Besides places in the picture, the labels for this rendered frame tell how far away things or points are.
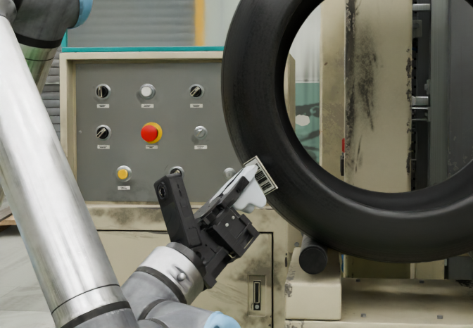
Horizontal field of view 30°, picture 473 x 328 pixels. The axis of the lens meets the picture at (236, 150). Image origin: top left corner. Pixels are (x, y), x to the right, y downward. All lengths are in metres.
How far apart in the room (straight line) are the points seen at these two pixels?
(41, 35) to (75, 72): 0.89
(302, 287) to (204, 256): 0.20
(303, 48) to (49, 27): 9.46
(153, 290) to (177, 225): 0.12
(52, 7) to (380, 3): 0.71
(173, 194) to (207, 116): 0.88
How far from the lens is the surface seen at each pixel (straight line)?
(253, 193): 1.33
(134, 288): 1.20
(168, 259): 1.22
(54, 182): 1.07
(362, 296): 1.59
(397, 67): 1.75
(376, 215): 1.36
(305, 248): 1.39
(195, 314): 1.11
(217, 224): 1.27
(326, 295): 1.40
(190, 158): 2.14
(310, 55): 10.71
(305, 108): 10.62
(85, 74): 2.19
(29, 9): 1.28
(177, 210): 1.26
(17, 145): 1.09
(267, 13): 1.36
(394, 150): 1.75
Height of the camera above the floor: 1.14
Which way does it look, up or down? 3 degrees down
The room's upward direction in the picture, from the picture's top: straight up
